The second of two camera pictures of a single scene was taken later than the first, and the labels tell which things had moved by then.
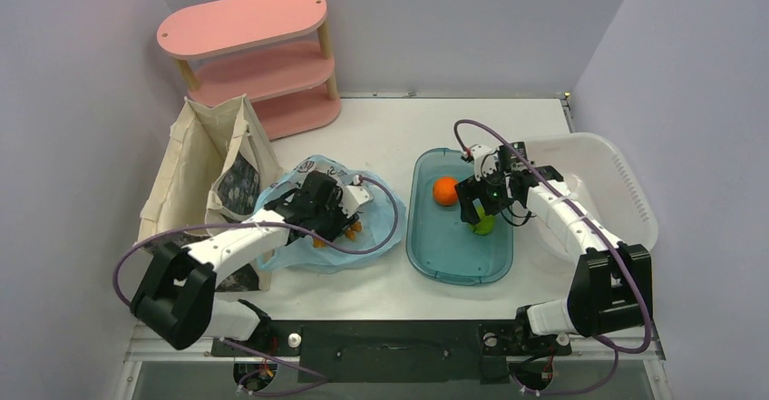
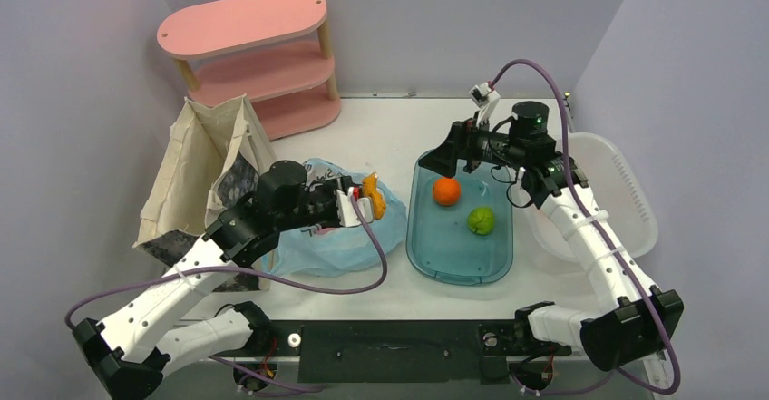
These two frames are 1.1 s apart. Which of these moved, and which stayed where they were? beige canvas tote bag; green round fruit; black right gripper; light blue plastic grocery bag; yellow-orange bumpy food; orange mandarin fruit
Moved: black right gripper; yellow-orange bumpy food
Stayed: orange mandarin fruit; light blue plastic grocery bag; green round fruit; beige canvas tote bag
